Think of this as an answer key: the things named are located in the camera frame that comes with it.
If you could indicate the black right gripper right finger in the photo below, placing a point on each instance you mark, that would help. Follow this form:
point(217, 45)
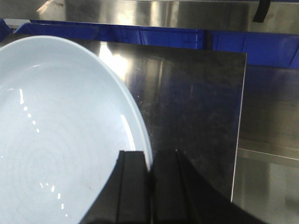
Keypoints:
point(183, 196)

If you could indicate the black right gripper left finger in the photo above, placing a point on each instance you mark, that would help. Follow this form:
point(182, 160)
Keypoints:
point(125, 198)

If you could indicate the light blue round plate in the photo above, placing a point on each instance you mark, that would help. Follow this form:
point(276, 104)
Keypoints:
point(65, 115)

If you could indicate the stainless steel shelf rack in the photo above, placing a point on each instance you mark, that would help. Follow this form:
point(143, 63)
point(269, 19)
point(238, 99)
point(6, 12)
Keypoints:
point(237, 124)

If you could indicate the blue bin middle lower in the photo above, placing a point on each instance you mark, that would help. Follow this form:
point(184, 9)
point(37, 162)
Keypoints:
point(154, 36)

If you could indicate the blue open bin right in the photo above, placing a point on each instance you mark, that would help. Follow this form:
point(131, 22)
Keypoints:
point(264, 49)

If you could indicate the blue bin left lower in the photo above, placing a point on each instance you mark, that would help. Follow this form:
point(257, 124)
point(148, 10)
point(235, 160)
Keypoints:
point(57, 30)

